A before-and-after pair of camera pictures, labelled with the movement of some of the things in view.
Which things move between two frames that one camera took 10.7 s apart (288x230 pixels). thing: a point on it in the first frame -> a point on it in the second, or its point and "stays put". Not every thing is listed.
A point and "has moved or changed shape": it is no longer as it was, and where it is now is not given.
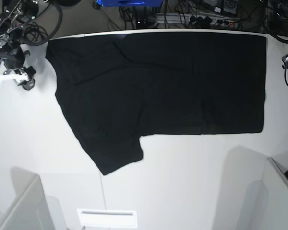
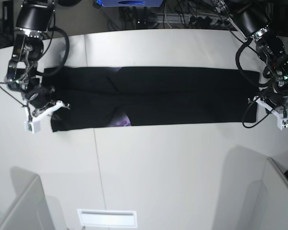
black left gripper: (14, 59) -> (38, 95)
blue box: (130, 3) stays put
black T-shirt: (114, 90) has moved or changed shape
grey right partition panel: (279, 210) stays put
